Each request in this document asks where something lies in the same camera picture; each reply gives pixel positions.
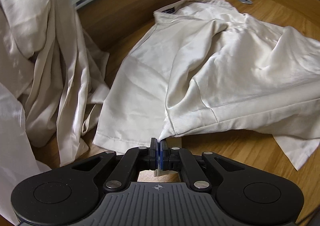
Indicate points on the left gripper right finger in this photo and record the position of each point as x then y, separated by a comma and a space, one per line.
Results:
184, 162

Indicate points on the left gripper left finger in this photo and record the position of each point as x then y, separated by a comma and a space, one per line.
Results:
130, 165

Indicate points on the beige satin shirt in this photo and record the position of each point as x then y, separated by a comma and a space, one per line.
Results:
204, 67

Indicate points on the beige garment pile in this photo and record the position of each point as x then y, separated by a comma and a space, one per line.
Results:
52, 65

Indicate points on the white garment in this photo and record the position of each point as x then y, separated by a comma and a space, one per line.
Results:
17, 159

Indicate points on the grey desk cable grommet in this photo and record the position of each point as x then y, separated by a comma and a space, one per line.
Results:
247, 2

